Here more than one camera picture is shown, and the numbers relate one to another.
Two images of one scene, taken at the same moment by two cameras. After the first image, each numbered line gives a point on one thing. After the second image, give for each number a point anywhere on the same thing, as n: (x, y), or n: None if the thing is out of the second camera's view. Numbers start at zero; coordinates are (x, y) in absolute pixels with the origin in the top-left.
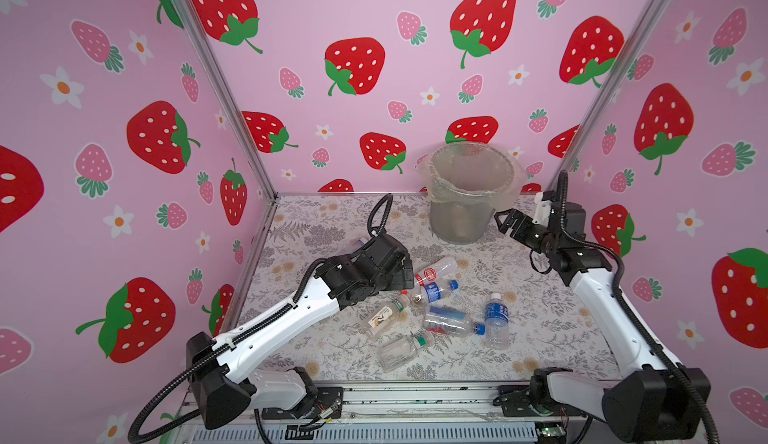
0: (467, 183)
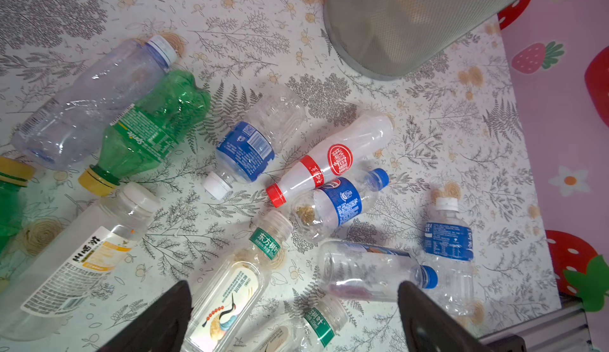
0: (384, 25)
